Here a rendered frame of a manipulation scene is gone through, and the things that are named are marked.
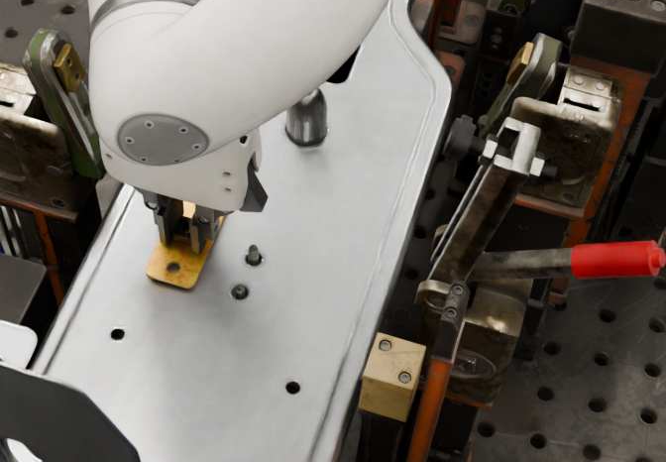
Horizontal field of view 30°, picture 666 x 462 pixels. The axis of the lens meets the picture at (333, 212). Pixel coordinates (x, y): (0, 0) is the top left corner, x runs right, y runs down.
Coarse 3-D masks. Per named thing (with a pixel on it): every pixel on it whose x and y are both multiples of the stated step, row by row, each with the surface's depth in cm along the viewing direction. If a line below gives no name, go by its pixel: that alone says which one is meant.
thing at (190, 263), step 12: (192, 204) 93; (180, 216) 91; (180, 228) 90; (180, 240) 91; (156, 252) 90; (168, 252) 90; (180, 252) 90; (192, 252) 90; (204, 252) 90; (156, 264) 90; (168, 264) 90; (180, 264) 90; (192, 264) 90; (156, 276) 89; (168, 276) 89; (180, 276) 89; (192, 276) 89
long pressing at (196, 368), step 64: (384, 64) 102; (384, 128) 98; (128, 192) 94; (320, 192) 95; (384, 192) 95; (128, 256) 91; (320, 256) 92; (384, 256) 91; (64, 320) 88; (128, 320) 88; (192, 320) 88; (256, 320) 89; (320, 320) 89; (384, 320) 90; (128, 384) 85; (192, 384) 86; (256, 384) 86; (320, 384) 86; (192, 448) 83; (256, 448) 83; (320, 448) 83
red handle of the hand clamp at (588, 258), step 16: (480, 256) 83; (496, 256) 82; (512, 256) 81; (528, 256) 80; (544, 256) 80; (560, 256) 79; (576, 256) 78; (592, 256) 77; (608, 256) 77; (624, 256) 76; (640, 256) 75; (656, 256) 75; (480, 272) 82; (496, 272) 81; (512, 272) 81; (528, 272) 80; (544, 272) 80; (560, 272) 79; (576, 272) 78; (592, 272) 77; (608, 272) 77; (624, 272) 76; (640, 272) 76; (656, 272) 76
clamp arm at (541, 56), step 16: (528, 48) 91; (544, 48) 89; (560, 48) 90; (512, 64) 93; (528, 64) 89; (544, 64) 89; (512, 80) 92; (528, 80) 90; (544, 80) 90; (512, 96) 92; (528, 96) 92; (496, 112) 96; (496, 128) 96
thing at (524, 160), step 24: (456, 120) 72; (504, 120) 72; (456, 144) 71; (480, 144) 72; (504, 144) 73; (528, 144) 71; (480, 168) 76; (504, 168) 70; (528, 168) 70; (552, 168) 72; (480, 192) 73; (504, 192) 72; (456, 216) 81; (480, 216) 75; (456, 240) 78; (480, 240) 77; (432, 264) 86; (456, 264) 80
